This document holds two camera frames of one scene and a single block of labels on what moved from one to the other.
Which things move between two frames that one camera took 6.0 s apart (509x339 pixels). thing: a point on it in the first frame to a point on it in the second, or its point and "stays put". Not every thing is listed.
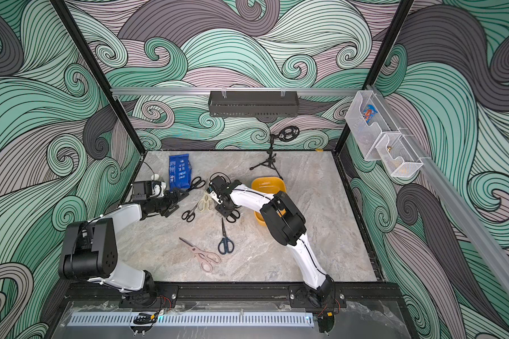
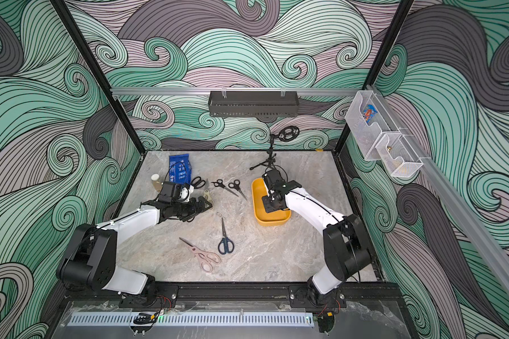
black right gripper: x=223 y=205 to x=271 y=206
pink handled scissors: x=206 y=259 stays put
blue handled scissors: x=225 y=245 stays put
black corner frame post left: x=102 y=82 stays put
